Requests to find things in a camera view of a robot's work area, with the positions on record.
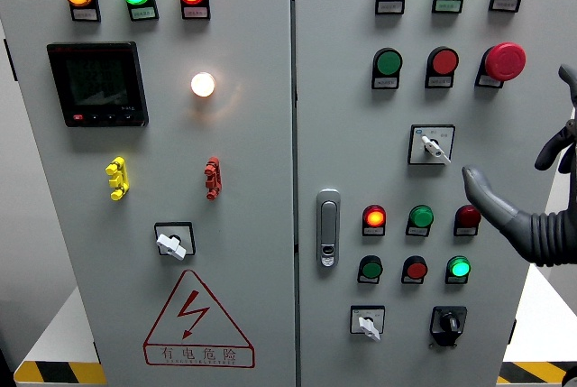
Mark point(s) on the small lit red lamp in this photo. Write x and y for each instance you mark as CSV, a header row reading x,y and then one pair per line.
x,y
374,217

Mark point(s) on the red warning triangle sticker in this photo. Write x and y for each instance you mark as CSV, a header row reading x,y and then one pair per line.
x,y
193,312

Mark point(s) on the grey cabinet door with lock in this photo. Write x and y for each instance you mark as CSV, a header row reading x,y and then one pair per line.
x,y
351,143

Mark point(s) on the black yellow striped tape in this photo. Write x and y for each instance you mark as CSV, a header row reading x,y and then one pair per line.
x,y
532,372
58,372

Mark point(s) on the black cabinet hinge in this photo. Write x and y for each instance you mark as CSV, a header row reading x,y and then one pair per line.
x,y
10,60

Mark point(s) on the white round lamp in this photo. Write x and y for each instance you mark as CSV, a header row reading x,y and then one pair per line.
x,y
203,84

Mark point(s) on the small red push button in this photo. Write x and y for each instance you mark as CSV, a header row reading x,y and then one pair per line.
x,y
416,270

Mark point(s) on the small lit green push button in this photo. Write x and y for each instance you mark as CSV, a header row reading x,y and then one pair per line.
x,y
460,267

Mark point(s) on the grey cabinet door with display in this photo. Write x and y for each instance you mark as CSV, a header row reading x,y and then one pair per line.
x,y
252,157

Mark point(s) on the black display meter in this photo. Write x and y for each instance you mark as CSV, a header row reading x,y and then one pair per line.
x,y
97,82

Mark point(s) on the silver door lock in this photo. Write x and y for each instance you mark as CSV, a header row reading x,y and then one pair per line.
x,y
328,224

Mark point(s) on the small green lamp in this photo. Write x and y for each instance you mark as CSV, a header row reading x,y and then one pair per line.
x,y
421,216

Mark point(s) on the large red stop button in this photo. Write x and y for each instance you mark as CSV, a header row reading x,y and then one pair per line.
x,y
505,61

